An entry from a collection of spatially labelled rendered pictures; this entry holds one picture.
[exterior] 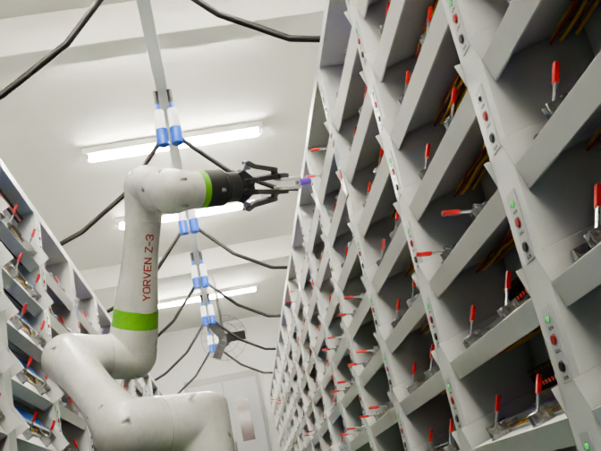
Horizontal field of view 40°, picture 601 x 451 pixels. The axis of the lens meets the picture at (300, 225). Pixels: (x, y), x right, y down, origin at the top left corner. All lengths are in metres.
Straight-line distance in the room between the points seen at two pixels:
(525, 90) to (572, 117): 0.28
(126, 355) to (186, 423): 0.41
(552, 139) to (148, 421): 0.94
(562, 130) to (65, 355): 1.25
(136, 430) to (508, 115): 0.92
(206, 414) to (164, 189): 0.53
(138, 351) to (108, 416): 0.42
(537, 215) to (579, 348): 0.22
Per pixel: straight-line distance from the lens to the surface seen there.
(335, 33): 2.88
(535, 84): 1.48
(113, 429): 1.69
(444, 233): 2.08
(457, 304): 2.03
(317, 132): 3.53
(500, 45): 1.40
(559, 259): 1.36
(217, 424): 1.76
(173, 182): 1.93
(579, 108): 1.18
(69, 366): 1.96
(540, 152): 1.31
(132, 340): 2.08
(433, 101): 2.07
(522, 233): 1.40
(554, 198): 1.39
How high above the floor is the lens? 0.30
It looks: 19 degrees up
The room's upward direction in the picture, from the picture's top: 12 degrees counter-clockwise
